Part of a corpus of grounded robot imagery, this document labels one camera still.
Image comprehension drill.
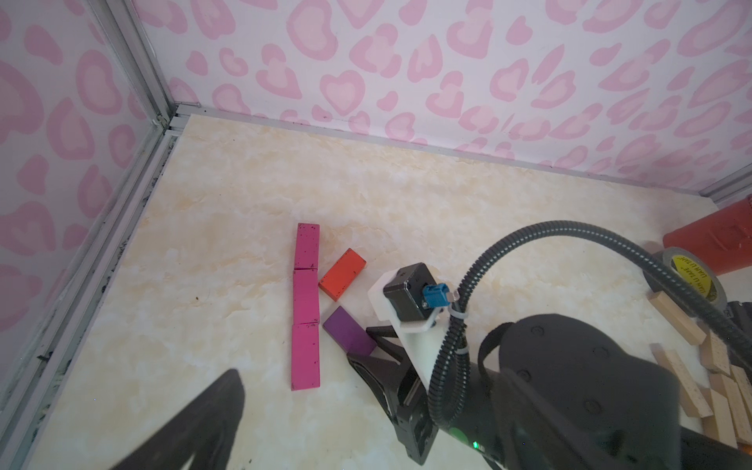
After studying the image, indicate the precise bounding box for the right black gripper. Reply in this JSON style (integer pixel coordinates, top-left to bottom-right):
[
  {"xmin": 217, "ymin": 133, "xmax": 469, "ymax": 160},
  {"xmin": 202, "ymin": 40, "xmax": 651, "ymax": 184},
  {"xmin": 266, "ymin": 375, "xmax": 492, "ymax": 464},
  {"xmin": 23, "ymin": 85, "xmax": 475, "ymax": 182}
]
[{"xmin": 347, "ymin": 325, "xmax": 440, "ymax": 465}]

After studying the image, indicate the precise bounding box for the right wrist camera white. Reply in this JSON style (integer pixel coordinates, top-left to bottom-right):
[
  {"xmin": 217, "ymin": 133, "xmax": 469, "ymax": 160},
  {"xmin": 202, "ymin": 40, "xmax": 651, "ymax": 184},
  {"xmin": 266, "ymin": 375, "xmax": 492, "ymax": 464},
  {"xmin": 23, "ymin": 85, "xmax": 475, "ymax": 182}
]
[{"xmin": 367, "ymin": 262, "xmax": 448, "ymax": 386}]

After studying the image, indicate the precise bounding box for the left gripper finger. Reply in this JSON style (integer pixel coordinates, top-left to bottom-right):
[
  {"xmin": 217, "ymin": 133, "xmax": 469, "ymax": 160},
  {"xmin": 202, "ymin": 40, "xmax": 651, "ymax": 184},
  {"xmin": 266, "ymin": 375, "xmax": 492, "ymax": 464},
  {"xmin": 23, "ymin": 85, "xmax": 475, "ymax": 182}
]
[{"xmin": 114, "ymin": 368, "xmax": 245, "ymax": 469}]

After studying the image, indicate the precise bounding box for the pink magenta block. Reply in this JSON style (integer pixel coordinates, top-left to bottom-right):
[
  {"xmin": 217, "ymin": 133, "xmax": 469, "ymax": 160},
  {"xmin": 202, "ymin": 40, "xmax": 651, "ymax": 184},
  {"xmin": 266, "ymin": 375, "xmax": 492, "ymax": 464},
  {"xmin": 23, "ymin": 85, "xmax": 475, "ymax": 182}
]
[{"xmin": 291, "ymin": 323, "xmax": 320, "ymax": 391}]

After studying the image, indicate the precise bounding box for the black stapler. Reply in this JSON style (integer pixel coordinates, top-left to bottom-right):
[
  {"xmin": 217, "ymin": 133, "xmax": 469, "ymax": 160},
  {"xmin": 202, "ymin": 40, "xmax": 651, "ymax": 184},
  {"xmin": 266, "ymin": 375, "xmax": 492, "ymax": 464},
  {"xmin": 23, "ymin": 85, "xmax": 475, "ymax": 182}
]
[{"xmin": 725, "ymin": 302, "xmax": 752, "ymax": 337}]

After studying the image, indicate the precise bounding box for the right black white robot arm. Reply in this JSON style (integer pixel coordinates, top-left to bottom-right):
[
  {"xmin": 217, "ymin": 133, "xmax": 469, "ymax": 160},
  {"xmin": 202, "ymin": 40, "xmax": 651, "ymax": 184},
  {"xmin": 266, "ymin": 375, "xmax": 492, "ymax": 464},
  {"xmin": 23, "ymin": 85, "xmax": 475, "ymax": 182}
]
[{"xmin": 446, "ymin": 315, "xmax": 751, "ymax": 469}]

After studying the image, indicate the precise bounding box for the grey duct tape roll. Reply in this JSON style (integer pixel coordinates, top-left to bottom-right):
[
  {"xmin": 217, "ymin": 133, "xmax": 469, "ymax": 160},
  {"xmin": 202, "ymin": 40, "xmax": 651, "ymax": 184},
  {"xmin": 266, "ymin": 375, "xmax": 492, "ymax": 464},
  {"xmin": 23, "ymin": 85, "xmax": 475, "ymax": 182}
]
[{"xmin": 642, "ymin": 247, "xmax": 728, "ymax": 319}]

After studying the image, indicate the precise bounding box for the natural wood block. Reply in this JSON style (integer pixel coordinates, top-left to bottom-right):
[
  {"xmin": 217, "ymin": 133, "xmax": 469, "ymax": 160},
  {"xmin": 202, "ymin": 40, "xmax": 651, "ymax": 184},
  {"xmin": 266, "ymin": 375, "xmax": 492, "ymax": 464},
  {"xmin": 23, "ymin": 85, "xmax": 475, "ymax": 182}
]
[
  {"xmin": 709, "ymin": 373, "xmax": 751, "ymax": 445},
  {"xmin": 701, "ymin": 388, "xmax": 738, "ymax": 448},
  {"xmin": 650, "ymin": 344, "xmax": 713, "ymax": 418},
  {"xmin": 699, "ymin": 330, "xmax": 730, "ymax": 376},
  {"xmin": 648, "ymin": 292, "xmax": 707, "ymax": 346}
]

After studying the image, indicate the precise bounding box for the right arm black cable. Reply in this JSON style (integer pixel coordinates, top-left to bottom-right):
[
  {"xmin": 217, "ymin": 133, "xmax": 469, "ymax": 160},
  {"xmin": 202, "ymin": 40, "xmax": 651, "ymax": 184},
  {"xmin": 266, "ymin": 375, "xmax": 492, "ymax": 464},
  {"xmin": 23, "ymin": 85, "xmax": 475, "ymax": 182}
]
[{"xmin": 427, "ymin": 219, "xmax": 752, "ymax": 430}]

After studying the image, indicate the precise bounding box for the purple block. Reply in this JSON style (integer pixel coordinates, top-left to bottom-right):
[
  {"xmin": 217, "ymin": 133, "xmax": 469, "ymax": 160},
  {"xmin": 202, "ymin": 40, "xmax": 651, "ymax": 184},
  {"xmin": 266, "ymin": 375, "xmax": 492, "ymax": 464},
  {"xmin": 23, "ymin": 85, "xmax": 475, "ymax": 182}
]
[{"xmin": 323, "ymin": 307, "xmax": 376, "ymax": 356}]

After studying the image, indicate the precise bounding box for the red block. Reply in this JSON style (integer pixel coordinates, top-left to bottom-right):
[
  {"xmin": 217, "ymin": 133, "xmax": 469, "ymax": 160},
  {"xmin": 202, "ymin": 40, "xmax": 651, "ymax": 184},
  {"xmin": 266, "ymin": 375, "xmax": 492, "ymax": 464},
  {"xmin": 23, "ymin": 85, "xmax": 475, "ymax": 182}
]
[{"xmin": 318, "ymin": 249, "xmax": 366, "ymax": 302}]

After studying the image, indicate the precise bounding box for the red pencil cup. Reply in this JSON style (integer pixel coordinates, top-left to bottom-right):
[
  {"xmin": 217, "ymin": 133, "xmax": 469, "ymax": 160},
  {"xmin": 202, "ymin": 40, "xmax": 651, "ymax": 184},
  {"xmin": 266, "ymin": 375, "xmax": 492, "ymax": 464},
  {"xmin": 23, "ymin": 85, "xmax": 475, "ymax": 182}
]
[{"xmin": 663, "ymin": 195, "xmax": 751, "ymax": 275}]

